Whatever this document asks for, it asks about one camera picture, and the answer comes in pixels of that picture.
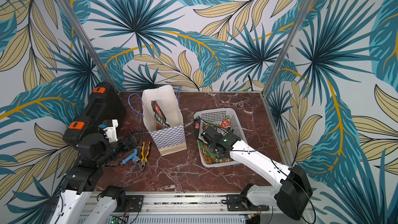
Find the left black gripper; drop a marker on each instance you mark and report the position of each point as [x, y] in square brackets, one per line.
[127, 145]

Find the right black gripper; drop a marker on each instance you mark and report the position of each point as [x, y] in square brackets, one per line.
[203, 131]

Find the dark packet with label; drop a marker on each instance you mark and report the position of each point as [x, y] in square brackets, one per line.
[199, 126]

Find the white plastic basket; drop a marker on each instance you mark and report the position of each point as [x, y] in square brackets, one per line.
[216, 116]

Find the dark green red packet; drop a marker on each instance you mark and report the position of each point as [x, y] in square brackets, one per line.
[160, 119]

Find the blue checkered paper bag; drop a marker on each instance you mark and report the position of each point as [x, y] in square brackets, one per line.
[170, 140]

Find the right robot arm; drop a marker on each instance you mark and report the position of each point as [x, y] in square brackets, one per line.
[291, 191]

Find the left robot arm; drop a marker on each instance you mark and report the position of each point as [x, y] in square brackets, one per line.
[96, 151]

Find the green orange packet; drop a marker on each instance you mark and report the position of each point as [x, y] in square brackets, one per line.
[208, 157]

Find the blue glue gun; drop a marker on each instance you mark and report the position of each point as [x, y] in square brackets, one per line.
[132, 157]

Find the green red flat packet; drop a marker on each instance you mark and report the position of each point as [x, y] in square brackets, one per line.
[225, 124]

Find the yellow black pliers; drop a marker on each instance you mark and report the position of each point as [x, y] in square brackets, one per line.
[144, 154]

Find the black tool case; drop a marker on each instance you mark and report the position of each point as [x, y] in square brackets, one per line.
[104, 104]

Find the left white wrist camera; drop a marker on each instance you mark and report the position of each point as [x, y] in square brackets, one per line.
[110, 129]

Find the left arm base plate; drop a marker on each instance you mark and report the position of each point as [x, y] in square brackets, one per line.
[129, 203]

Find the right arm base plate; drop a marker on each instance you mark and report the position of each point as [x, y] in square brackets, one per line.
[240, 203]

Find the aluminium rail frame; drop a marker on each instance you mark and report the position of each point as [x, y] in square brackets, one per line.
[186, 208]

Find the left metal corner post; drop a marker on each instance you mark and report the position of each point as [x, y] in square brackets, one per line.
[84, 38]

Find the metal corner post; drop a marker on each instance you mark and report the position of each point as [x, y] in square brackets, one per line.
[290, 37]
[84, 38]

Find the right metal corner post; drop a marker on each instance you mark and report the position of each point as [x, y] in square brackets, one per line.
[290, 37]

